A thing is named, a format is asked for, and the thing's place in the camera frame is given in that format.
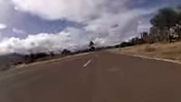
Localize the row of trees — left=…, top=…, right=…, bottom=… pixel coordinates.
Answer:
left=114, top=1, right=181, bottom=49

